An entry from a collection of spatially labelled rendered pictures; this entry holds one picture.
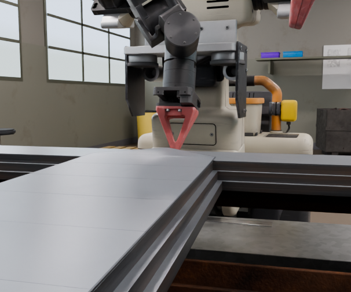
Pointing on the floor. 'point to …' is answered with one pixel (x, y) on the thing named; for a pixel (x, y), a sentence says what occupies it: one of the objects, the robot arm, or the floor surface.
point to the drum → (145, 123)
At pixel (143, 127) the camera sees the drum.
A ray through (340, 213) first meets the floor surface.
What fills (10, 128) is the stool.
